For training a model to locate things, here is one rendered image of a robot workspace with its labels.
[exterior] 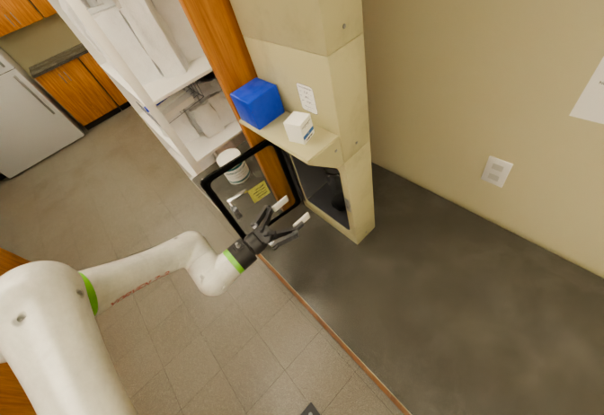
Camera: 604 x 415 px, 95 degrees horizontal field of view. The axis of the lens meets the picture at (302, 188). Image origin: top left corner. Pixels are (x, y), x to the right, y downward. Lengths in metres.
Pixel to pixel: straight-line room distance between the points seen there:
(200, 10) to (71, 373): 0.78
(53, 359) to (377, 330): 0.82
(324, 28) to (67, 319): 0.65
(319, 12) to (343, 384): 1.84
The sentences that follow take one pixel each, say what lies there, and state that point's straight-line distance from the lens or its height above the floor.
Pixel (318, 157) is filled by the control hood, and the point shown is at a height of 1.50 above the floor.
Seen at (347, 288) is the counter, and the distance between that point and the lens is 1.09.
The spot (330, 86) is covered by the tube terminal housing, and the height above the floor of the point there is 1.64.
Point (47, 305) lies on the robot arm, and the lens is 0.59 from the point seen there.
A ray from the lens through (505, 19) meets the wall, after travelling 0.91.
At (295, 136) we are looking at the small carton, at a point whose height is 1.53.
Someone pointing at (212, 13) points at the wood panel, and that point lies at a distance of 0.87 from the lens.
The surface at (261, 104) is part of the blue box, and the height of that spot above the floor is 1.58.
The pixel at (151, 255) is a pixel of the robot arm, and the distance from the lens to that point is 0.88.
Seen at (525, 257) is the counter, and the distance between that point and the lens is 1.24.
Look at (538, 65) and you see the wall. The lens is 0.92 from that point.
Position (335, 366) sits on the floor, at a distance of 2.00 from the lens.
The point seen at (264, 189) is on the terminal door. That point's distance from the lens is 1.09.
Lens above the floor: 1.96
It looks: 48 degrees down
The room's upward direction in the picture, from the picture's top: 20 degrees counter-clockwise
